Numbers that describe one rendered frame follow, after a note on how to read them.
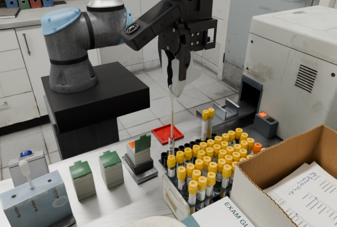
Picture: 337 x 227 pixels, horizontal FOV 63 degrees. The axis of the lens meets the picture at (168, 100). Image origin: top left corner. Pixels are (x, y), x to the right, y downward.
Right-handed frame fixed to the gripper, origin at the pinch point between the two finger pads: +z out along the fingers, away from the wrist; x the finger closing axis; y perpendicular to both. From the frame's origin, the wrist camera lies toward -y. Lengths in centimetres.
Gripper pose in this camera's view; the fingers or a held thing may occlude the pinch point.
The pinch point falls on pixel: (172, 90)
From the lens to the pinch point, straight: 54.3
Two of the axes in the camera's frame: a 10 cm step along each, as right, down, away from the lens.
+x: -5.0, -4.4, 7.4
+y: 8.7, -2.6, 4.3
